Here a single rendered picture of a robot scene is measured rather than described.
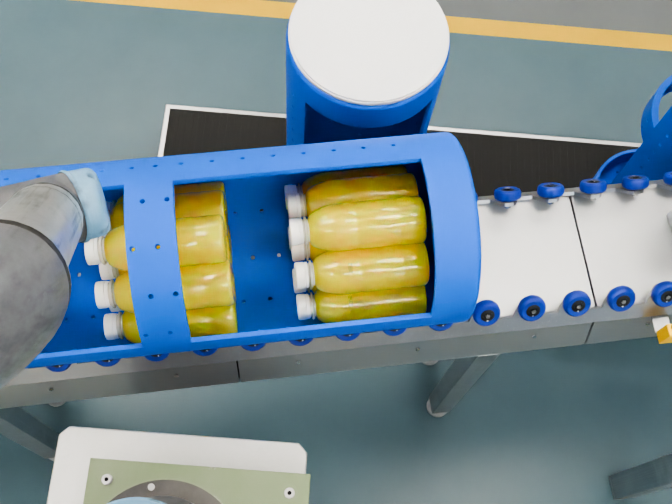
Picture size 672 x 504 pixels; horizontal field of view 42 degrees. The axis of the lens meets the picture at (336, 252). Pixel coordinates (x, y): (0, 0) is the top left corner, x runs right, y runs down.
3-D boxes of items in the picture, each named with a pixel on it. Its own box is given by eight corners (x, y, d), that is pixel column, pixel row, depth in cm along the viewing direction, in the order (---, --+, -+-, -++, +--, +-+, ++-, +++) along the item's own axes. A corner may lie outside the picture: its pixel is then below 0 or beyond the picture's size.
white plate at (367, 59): (260, 2, 152) (260, 6, 153) (337, 128, 144) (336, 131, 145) (398, -56, 158) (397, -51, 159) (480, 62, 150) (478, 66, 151)
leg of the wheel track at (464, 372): (449, 416, 232) (503, 356, 174) (428, 418, 232) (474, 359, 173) (446, 394, 234) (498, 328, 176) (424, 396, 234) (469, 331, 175)
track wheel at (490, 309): (502, 303, 140) (499, 296, 142) (475, 306, 139) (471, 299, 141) (501, 326, 142) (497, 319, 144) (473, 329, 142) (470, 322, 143)
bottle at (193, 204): (223, 189, 126) (98, 200, 125) (227, 237, 127) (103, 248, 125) (224, 189, 133) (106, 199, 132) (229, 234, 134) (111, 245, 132)
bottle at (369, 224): (430, 239, 123) (304, 252, 122) (422, 245, 130) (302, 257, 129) (424, 191, 124) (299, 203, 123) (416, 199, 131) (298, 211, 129)
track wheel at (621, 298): (639, 289, 142) (634, 282, 144) (612, 292, 141) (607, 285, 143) (635, 312, 144) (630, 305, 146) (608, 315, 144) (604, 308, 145)
